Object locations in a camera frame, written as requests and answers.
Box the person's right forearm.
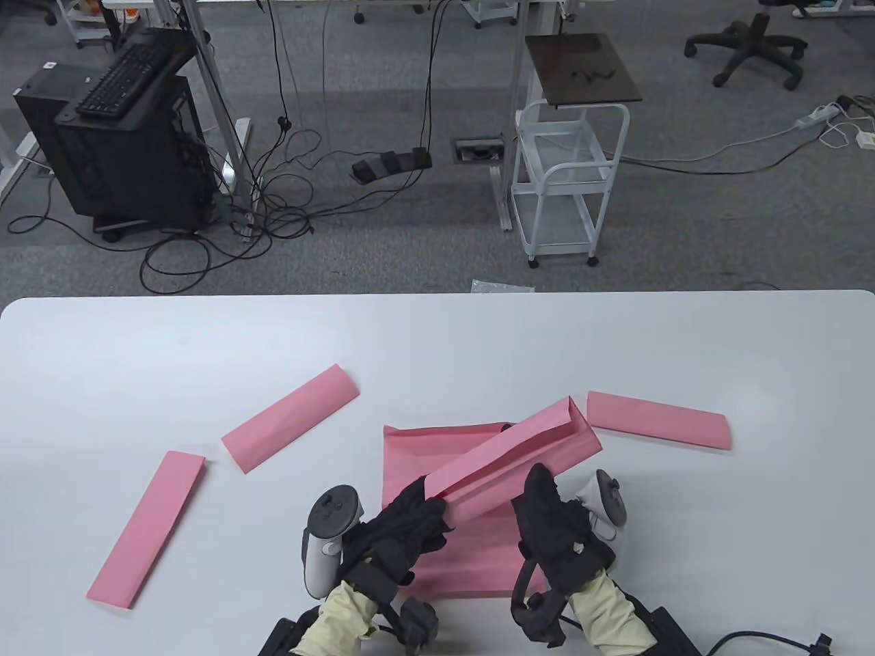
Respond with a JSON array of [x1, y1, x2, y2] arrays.
[[569, 569, 658, 656]]

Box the folded pink paper strip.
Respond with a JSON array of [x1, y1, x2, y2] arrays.
[[86, 450, 206, 610], [220, 364, 360, 475], [586, 390, 733, 452]]

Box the black foot pedal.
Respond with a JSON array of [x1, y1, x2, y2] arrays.
[[351, 146, 435, 185]]

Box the white rolling cart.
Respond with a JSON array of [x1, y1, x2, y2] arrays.
[[511, 99, 632, 269]]

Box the tangle of black cables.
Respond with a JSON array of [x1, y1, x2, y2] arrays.
[[6, 0, 455, 295]]

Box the metal floor outlet box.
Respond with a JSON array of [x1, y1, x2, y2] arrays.
[[454, 136, 507, 164]]

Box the black cable with connector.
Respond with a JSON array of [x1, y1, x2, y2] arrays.
[[703, 631, 835, 656]]

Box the grey right hand controller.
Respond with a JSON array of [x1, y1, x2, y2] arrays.
[[576, 469, 628, 542]]

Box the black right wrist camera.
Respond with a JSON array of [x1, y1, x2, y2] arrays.
[[509, 557, 569, 648]]

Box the grey power cable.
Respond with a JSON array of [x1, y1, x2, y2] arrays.
[[617, 122, 829, 177]]

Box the person's left forearm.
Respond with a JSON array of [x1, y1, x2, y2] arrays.
[[290, 581, 381, 656]]

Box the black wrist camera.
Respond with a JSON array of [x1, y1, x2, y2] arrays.
[[509, 557, 569, 648], [395, 598, 440, 648]]

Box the black keyboard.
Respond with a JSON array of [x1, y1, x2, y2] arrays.
[[75, 42, 173, 119]]

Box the pink paper tube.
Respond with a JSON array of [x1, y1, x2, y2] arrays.
[[425, 396, 603, 542]]

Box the white power strip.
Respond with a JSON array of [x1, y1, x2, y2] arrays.
[[795, 102, 843, 132]]

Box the person's left hand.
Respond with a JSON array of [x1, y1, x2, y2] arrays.
[[340, 475, 457, 590]]

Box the flat pink paper sheet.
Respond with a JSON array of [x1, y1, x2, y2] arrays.
[[382, 422, 551, 603]]

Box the black office chair base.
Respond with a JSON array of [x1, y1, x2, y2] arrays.
[[684, 12, 809, 92]]

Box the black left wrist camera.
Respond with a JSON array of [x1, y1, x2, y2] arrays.
[[395, 598, 440, 648]]

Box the person's right hand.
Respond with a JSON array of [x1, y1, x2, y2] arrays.
[[512, 463, 617, 595]]

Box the black computer tower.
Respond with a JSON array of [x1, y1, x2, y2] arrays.
[[13, 27, 214, 241]]

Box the grey left hand controller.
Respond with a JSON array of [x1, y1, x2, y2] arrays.
[[302, 484, 364, 600]]

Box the brown wooden board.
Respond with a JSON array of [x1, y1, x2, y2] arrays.
[[524, 31, 644, 109]]

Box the white desk leg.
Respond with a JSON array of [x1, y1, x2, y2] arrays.
[[153, 0, 255, 245]]

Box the grey hand controller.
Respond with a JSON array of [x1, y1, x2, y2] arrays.
[[576, 469, 628, 542], [302, 484, 364, 600]]

